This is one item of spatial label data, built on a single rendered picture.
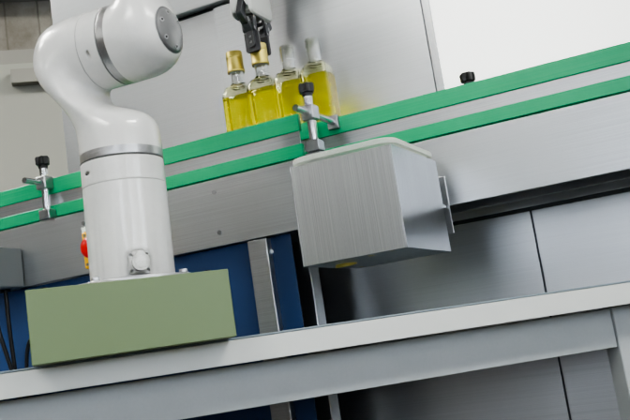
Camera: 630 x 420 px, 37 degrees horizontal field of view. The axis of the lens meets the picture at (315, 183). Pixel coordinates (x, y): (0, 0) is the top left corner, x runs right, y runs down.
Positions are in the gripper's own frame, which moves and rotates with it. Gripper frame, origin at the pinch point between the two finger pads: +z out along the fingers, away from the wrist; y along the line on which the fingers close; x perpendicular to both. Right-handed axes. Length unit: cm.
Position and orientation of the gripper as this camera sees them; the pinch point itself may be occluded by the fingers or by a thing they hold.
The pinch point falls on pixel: (257, 44)
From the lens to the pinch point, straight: 189.7
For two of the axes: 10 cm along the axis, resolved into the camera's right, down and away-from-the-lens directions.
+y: -4.1, -1.0, -9.1
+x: 9.0, -2.1, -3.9
